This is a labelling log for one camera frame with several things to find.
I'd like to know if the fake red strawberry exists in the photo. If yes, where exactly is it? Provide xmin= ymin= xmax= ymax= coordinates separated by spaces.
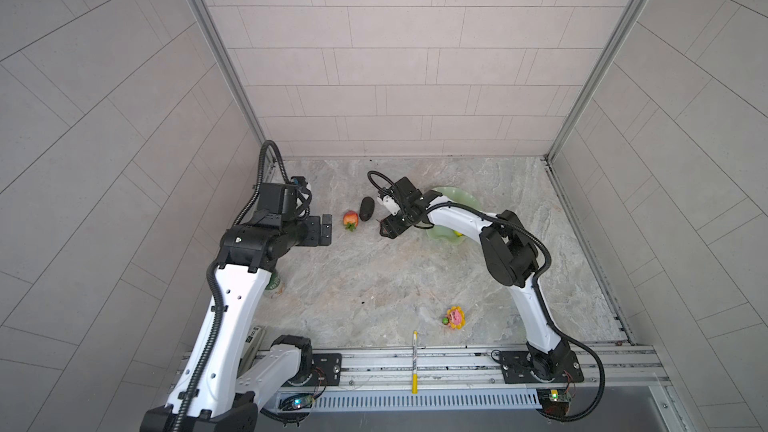
xmin=342 ymin=210 xmax=359 ymax=231

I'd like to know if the dark fake avocado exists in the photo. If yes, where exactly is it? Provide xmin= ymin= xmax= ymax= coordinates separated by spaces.
xmin=358 ymin=196 xmax=376 ymax=222

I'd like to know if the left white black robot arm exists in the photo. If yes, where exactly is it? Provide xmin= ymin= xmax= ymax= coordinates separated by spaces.
xmin=140 ymin=176 xmax=332 ymax=431

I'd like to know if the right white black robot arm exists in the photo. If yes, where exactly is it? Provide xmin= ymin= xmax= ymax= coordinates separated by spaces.
xmin=368 ymin=171 xmax=573 ymax=382

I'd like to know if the light green scalloped bowl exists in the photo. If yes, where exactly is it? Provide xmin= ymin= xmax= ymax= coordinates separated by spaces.
xmin=426 ymin=186 xmax=486 ymax=245

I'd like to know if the green drink can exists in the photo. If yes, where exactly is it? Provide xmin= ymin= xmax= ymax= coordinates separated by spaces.
xmin=265 ymin=272 xmax=284 ymax=297

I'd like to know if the pink yellow flower pig toy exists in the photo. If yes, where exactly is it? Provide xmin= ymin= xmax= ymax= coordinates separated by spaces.
xmin=441 ymin=306 xmax=466 ymax=330

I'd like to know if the white yellow pen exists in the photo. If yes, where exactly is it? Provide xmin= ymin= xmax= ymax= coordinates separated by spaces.
xmin=411 ymin=331 xmax=419 ymax=395

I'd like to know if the left circuit board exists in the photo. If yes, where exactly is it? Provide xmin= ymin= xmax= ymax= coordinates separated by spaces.
xmin=279 ymin=394 xmax=316 ymax=412

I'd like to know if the circuit board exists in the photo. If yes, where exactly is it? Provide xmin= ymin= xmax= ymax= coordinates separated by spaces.
xmin=279 ymin=394 xmax=316 ymax=412
xmin=536 ymin=389 xmax=573 ymax=419

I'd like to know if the right circuit board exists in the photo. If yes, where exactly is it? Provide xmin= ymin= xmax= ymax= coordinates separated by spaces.
xmin=536 ymin=389 xmax=573 ymax=419

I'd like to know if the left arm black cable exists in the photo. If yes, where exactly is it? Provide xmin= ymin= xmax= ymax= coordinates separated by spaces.
xmin=230 ymin=139 xmax=313 ymax=226

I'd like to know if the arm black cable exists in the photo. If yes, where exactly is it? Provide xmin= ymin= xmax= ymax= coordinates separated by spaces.
xmin=230 ymin=139 xmax=313 ymax=226
xmin=367 ymin=170 xmax=606 ymax=422

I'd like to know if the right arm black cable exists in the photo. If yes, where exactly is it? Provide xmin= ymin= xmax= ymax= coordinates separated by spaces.
xmin=367 ymin=170 xmax=606 ymax=422

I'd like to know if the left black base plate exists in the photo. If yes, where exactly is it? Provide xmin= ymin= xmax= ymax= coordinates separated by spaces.
xmin=292 ymin=353 xmax=342 ymax=388

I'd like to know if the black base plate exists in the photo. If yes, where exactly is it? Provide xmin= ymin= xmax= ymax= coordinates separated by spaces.
xmin=498 ymin=350 xmax=585 ymax=387
xmin=292 ymin=353 xmax=342 ymax=388

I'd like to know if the aluminium mounting rail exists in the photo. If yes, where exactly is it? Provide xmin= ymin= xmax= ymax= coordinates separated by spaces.
xmin=173 ymin=344 xmax=670 ymax=396

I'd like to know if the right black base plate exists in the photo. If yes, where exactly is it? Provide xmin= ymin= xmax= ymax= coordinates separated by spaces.
xmin=498 ymin=350 xmax=585 ymax=387

